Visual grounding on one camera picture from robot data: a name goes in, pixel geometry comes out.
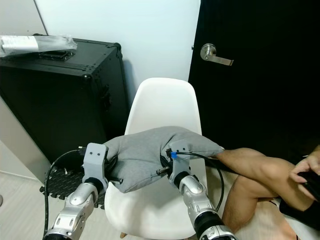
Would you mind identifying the grey fabric pillow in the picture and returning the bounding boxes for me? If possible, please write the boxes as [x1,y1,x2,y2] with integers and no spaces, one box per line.
[104,126,225,194]

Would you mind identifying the white plastic shell chair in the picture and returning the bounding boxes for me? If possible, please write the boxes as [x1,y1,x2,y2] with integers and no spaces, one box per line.
[104,77,203,240]

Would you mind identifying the person's hand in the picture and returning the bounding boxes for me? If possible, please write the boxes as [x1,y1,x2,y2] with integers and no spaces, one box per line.
[290,146,320,185]

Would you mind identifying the black rubber floor mat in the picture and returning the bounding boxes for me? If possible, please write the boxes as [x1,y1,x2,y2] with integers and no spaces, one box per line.
[40,167,106,208]

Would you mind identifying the black flight case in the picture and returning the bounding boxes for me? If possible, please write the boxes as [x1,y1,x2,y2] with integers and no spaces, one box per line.
[0,34,130,168]

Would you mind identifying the person's bare leg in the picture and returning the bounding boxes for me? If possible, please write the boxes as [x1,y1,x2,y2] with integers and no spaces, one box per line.
[212,147,320,240]

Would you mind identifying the black door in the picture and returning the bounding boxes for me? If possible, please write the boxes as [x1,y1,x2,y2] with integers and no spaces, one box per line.
[187,0,320,163]

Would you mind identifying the plastic wrapped white package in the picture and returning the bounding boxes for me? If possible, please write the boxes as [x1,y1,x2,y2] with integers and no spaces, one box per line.
[0,34,78,57]

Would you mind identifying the person's black shorts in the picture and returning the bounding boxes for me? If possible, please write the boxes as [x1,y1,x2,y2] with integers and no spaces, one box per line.
[277,195,320,232]

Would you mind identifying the black phone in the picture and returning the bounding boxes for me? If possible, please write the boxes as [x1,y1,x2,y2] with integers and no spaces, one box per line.
[300,170,320,201]

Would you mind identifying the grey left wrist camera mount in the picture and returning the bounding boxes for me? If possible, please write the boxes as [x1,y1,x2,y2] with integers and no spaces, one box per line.
[84,142,110,183]

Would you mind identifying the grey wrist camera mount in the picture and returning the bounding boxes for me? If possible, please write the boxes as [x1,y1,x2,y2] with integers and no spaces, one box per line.
[84,142,110,183]
[167,140,192,177]

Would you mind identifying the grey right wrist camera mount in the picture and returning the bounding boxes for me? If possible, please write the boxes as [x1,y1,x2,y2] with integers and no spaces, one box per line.
[167,140,192,177]

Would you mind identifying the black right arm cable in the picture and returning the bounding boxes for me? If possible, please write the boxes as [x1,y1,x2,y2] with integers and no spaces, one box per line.
[172,151,225,211]

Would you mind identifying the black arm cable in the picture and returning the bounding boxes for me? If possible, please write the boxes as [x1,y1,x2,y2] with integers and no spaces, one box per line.
[172,151,225,211]
[44,146,87,236]

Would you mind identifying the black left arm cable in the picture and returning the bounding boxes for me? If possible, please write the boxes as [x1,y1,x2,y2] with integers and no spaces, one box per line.
[44,146,87,236]

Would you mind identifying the silver lever door handle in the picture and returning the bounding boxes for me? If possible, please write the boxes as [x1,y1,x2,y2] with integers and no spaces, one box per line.
[200,43,235,67]

